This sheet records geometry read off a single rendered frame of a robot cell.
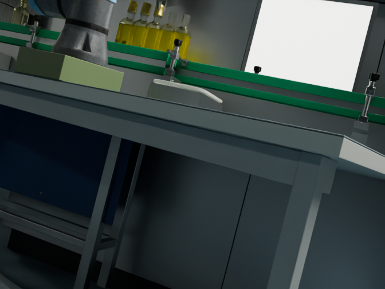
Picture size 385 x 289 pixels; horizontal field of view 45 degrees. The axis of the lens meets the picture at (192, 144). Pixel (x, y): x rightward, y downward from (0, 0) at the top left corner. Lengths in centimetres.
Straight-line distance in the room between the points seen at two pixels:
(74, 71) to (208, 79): 61
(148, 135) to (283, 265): 40
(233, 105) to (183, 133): 68
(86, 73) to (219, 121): 49
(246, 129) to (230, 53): 105
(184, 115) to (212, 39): 101
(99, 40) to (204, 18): 73
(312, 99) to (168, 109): 76
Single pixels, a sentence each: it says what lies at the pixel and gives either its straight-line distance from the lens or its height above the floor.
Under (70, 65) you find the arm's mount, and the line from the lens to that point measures 120.
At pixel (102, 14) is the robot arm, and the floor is 95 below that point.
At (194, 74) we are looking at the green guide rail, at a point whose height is 92.
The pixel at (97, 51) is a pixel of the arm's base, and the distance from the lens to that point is 126.
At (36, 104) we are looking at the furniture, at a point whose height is 68.
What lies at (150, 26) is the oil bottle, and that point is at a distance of 182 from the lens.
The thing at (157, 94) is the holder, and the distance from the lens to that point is 140.
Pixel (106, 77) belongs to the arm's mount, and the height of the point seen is 79.
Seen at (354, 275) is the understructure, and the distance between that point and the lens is 177.
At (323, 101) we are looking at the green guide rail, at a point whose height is 92.
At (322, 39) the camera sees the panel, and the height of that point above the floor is 116.
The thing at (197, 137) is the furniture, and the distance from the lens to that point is 92.
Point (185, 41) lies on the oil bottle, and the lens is 176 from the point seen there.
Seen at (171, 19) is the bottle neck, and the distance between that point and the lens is 181.
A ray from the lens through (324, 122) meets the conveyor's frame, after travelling 155.
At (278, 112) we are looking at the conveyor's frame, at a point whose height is 85.
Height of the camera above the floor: 68
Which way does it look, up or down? level
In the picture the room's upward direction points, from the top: 14 degrees clockwise
